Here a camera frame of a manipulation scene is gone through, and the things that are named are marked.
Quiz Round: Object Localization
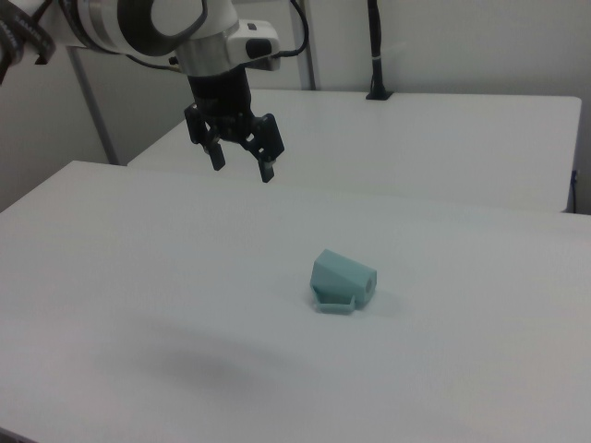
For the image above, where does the black camera stand pole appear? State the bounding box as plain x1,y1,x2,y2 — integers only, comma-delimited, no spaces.
365,0,394,102

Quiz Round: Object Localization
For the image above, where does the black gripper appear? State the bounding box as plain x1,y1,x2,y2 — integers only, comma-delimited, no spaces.
184,67,286,185

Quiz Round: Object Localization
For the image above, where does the light blue plastic cup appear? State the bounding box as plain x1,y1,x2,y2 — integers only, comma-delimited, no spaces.
308,247,380,316

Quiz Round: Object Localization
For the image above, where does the grey metal frame post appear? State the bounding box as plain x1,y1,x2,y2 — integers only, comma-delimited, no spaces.
66,45,122,166
295,0,319,91

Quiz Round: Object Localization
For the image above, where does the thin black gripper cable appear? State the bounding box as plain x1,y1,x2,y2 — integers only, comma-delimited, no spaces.
274,0,310,59

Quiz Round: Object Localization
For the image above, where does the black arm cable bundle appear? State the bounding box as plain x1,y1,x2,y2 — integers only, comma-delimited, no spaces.
0,0,57,85

